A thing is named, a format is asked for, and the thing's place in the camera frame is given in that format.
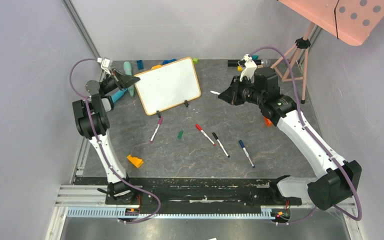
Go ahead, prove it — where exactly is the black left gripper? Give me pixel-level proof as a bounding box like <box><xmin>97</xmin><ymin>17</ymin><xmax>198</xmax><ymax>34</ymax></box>
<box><xmin>101</xmin><ymin>68</ymin><xmax>141</xmax><ymax>96</ymax></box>

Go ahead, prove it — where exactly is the green whiteboard marker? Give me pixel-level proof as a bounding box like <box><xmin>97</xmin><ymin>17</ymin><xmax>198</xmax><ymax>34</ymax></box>
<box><xmin>210</xmin><ymin>90</ymin><xmax>220</xmax><ymax>95</ymax></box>

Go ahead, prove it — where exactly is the white board orange frame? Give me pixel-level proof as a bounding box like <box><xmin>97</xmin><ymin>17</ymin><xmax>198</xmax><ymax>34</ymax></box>
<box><xmin>135</xmin><ymin>57</ymin><xmax>202</xmax><ymax>116</ymax></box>

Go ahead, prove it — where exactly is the green marker cap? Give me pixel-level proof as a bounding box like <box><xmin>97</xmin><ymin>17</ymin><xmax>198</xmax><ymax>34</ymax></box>
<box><xmin>177</xmin><ymin>130</ymin><xmax>184</xmax><ymax>139</ymax></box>

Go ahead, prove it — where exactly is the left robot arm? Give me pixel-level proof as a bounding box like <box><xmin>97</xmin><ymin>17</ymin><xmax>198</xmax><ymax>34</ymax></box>
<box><xmin>72</xmin><ymin>69</ymin><xmax>140</xmax><ymax>205</ymax></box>

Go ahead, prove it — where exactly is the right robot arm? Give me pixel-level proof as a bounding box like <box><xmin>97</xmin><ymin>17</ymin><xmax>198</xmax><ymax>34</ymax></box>
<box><xmin>218</xmin><ymin>67</ymin><xmax>362</xmax><ymax>210</ymax></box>

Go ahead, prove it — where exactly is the mint green toy pen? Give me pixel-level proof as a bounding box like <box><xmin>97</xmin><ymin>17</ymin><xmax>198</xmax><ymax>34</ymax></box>
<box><xmin>123</xmin><ymin>61</ymin><xmax>135</xmax><ymax>97</ymax></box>

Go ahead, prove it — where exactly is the light blue toy pen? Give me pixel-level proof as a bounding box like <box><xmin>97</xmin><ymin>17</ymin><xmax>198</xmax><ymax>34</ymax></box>
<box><xmin>111</xmin><ymin>88</ymin><xmax>128</xmax><ymax>103</ymax></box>

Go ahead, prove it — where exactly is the dark blue small brick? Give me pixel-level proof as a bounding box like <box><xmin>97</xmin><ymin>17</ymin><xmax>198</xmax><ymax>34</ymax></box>
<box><xmin>136</xmin><ymin>60</ymin><xmax>144</xmax><ymax>70</ymax></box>

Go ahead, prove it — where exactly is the black cylinder tube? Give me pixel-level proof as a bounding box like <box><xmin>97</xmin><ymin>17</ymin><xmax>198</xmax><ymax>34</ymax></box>
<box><xmin>227</xmin><ymin>59</ymin><xmax>267</xmax><ymax>67</ymax></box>

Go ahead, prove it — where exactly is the yellow oval toy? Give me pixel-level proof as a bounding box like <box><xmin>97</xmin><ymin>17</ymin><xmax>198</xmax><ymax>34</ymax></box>
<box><xmin>151</xmin><ymin>64</ymin><xmax>162</xmax><ymax>70</ymax></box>

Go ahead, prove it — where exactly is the blue toy car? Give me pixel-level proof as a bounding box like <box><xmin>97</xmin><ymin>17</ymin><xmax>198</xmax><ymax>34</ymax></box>
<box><xmin>161</xmin><ymin>58</ymin><xmax>177</xmax><ymax>65</ymax></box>

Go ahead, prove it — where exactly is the black capped marker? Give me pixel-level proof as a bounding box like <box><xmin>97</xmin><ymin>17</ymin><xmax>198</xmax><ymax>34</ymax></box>
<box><xmin>211</xmin><ymin>132</ymin><xmax>230</xmax><ymax>158</ymax></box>

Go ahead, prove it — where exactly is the red capped marker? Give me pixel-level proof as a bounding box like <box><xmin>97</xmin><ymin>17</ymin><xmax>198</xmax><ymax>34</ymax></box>
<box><xmin>195</xmin><ymin>123</ymin><xmax>216</xmax><ymax>146</ymax></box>

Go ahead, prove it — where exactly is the orange toy brick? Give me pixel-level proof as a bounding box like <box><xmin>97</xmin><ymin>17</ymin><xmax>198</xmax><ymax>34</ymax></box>
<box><xmin>263</xmin><ymin>116</ymin><xmax>273</xmax><ymax>127</ymax></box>

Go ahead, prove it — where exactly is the lime green cube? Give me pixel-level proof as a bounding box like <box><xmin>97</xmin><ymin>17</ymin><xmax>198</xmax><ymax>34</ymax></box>
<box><xmin>192</xmin><ymin>58</ymin><xmax>199</xmax><ymax>65</ymax></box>

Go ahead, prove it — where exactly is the blue capped marker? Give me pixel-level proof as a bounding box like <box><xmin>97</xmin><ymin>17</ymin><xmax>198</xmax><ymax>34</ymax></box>
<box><xmin>238</xmin><ymin>139</ymin><xmax>256</xmax><ymax>168</ymax></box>

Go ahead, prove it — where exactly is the purple capped marker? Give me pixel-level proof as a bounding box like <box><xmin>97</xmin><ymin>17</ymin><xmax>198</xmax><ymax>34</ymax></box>
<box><xmin>150</xmin><ymin>117</ymin><xmax>164</xmax><ymax>143</ymax></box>

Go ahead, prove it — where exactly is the pink tripod stand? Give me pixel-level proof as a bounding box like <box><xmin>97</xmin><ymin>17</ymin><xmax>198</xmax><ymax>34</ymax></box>
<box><xmin>271</xmin><ymin>22</ymin><xmax>316</xmax><ymax>104</ymax></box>

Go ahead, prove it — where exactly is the yellow toy wedge block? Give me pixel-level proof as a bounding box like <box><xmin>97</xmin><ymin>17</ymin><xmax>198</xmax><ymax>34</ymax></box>
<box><xmin>126</xmin><ymin>154</ymin><xmax>144</xmax><ymax>169</ymax></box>

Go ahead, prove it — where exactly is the pink perforated panel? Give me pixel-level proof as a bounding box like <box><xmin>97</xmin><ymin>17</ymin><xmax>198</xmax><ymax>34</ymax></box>
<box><xmin>279</xmin><ymin>0</ymin><xmax>384</xmax><ymax>46</ymax></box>

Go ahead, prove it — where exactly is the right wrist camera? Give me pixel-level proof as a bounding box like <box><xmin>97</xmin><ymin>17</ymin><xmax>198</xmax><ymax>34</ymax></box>
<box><xmin>238</xmin><ymin>54</ymin><xmax>257</xmax><ymax>82</ymax></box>

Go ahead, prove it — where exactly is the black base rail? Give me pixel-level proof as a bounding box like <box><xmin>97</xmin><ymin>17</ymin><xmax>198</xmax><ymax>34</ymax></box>
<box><xmin>74</xmin><ymin>177</ymin><xmax>303</xmax><ymax>215</ymax></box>

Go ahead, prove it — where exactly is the white cable duct strip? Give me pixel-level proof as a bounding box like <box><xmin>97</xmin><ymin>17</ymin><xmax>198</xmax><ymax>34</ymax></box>
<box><xmin>66</xmin><ymin>206</ymin><xmax>279</xmax><ymax>221</ymax></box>

